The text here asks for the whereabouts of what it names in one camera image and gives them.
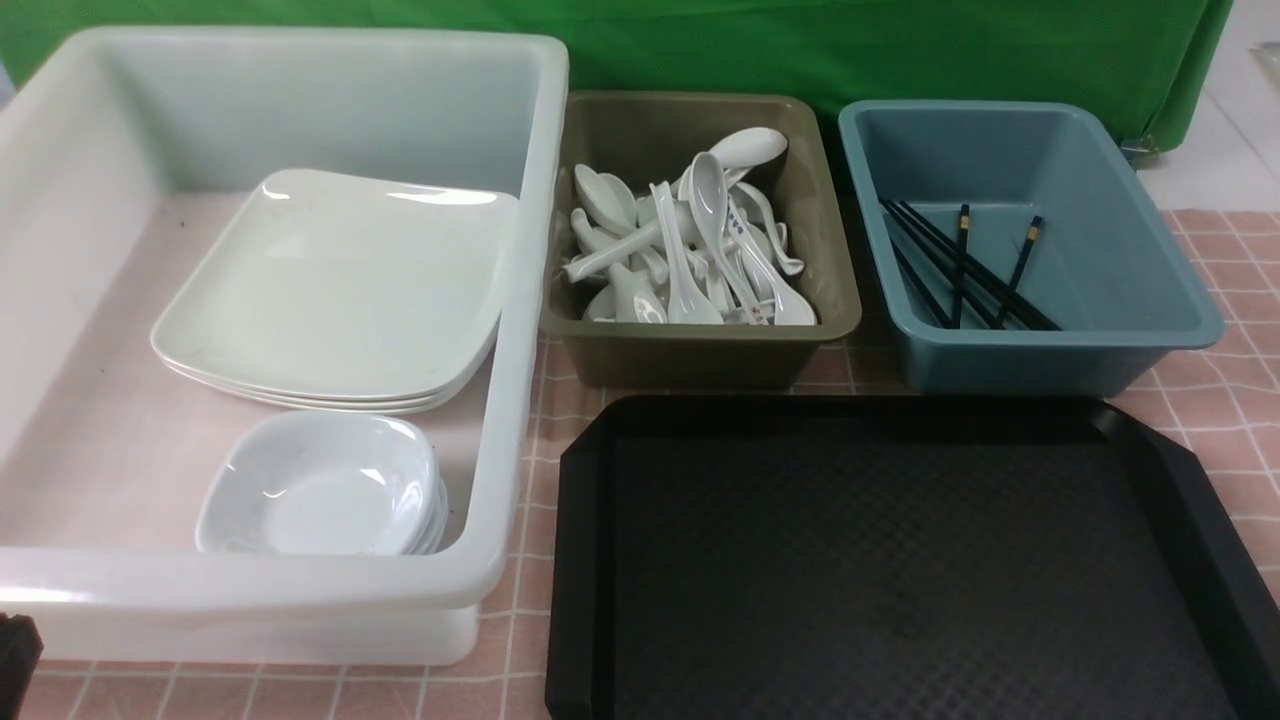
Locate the large white square plate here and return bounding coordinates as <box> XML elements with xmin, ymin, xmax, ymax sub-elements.
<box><xmin>150</xmin><ymin>168</ymin><xmax>518</xmax><ymax>393</ymax></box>

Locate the white bowl tray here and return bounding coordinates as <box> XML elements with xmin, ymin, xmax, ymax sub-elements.
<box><xmin>195</xmin><ymin>411</ymin><xmax>443</xmax><ymax>556</ymax></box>

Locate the white square plate in tub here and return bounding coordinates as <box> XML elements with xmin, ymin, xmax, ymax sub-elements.
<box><xmin>161</xmin><ymin>328</ymin><xmax>498</xmax><ymax>415</ymax></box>

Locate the white spoon front centre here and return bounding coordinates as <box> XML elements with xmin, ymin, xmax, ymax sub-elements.
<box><xmin>650</xmin><ymin>182</ymin><xmax>724</xmax><ymax>325</ymax></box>

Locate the white spoon blue mark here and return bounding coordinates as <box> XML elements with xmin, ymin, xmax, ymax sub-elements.
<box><xmin>687</xmin><ymin>151</ymin><xmax>767</xmax><ymax>325</ymax></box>

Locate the black plastic serving tray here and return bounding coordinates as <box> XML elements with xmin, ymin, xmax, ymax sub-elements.
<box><xmin>545</xmin><ymin>395</ymin><xmax>1279</xmax><ymax>719</ymax></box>

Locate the olive green plastic bin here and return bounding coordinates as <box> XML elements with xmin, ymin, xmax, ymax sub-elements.
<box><xmin>540</xmin><ymin>91</ymin><xmax>863</xmax><ymax>391</ymax></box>

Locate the white spoon top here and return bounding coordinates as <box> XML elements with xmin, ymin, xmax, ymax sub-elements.
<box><xmin>705</xmin><ymin>127</ymin><xmax>788</xmax><ymax>188</ymax></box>

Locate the white bowl in tub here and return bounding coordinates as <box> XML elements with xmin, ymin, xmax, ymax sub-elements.
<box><xmin>404</xmin><ymin>480</ymin><xmax>451</xmax><ymax>556</ymax></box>

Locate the short black chopstick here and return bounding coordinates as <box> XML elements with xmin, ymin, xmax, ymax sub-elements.
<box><xmin>892</xmin><ymin>245</ymin><xmax>950</xmax><ymax>329</ymax></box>

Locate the black chopstick gold band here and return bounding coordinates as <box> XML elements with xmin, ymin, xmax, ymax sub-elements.
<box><xmin>950</xmin><ymin>204</ymin><xmax>970</xmax><ymax>329</ymax></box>
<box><xmin>996</xmin><ymin>215</ymin><xmax>1044</xmax><ymax>329</ymax></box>

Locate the blue plastic bin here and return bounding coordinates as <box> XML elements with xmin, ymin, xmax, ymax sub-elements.
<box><xmin>838</xmin><ymin>100</ymin><xmax>1224</xmax><ymax>397</ymax></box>

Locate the black chopstick gold band right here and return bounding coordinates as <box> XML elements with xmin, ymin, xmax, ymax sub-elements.
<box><xmin>996</xmin><ymin>215</ymin><xmax>1044</xmax><ymax>329</ymax></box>

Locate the large white plastic tub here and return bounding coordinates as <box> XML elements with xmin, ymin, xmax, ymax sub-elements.
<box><xmin>3</xmin><ymin>27</ymin><xmax>570</xmax><ymax>666</ymax></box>

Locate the green cloth backdrop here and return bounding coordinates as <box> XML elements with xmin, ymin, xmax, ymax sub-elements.
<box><xmin>3</xmin><ymin>1</ymin><xmax>1233</xmax><ymax>150</ymax></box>

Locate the pink checkered tablecloth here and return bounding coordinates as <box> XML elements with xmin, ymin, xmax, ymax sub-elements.
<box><xmin>20</xmin><ymin>209</ymin><xmax>1279</xmax><ymax>719</ymax></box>

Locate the black object bottom left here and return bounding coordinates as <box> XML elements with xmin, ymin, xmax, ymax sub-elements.
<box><xmin>0</xmin><ymin>614</ymin><xmax>44</xmax><ymax>719</ymax></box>

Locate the white spoon long handle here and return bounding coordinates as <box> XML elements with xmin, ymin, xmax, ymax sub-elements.
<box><xmin>564</xmin><ymin>208</ymin><xmax>663</xmax><ymax>283</ymax></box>

